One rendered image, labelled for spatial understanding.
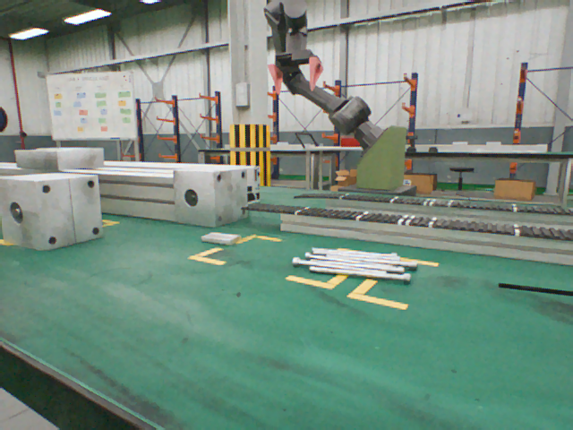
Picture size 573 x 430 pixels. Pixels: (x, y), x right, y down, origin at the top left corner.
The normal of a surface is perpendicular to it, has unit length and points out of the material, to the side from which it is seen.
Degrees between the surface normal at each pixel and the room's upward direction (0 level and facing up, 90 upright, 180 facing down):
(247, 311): 0
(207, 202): 90
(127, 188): 90
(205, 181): 90
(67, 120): 90
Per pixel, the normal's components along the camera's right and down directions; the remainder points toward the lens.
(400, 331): 0.00, -0.98
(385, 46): -0.53, 0.16
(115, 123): -0.20, 0.18
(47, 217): 0.88, 0.09
